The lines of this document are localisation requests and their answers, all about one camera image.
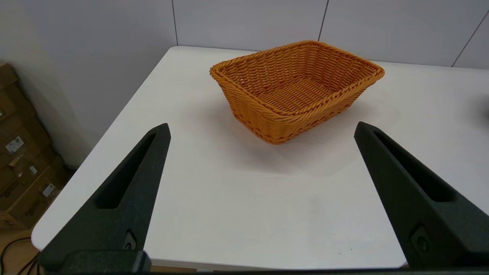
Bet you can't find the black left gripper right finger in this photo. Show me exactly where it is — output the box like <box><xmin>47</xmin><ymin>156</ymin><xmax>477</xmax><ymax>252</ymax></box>
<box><xmin>354</xmin><ymin>121</ymin><xmax>489</xmax><ymax>269</ymax></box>

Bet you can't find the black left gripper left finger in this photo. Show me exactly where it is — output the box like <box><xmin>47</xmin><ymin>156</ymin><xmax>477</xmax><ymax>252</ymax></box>
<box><xmin>38</xmin><ymin>123</ymin><xmax>171</xmax><ymax>270</ymax></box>

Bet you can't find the orange wicker basket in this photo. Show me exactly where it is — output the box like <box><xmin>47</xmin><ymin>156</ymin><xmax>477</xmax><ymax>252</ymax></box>
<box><xmin>209</xmin><ymin>40</ymin><xmax>385</xmax><ymax>145</ymax></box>

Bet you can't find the brown cardboard box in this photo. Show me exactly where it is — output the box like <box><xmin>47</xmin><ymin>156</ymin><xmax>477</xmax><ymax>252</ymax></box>
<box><xmin>0</xmin><ymin>115</ymin><xmax>52</xmax><ymax>165</ymax></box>
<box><xmin>0</xmin><ymin>151</ymin><xmax>63</xmax><ymax>209</ymax></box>
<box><xmin>0</xmin><ymin>168</ymin><xmax>71</xmax><ymax>230</ymax></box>
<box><xmin>0</xmin><ymin>63</ymin><xmax>37</xmax><ymax>123</ymax></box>

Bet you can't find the black floor cable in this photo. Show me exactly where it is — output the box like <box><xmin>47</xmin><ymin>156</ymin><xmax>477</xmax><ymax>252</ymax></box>
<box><xmin>17</xmin><ymin>253</ymin><xmax>41</xmax><ymax>275</ymax></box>
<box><xmin>0</xmin><ymin>237</ymin><xmax>32</xmax><ymax>270</ymax></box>

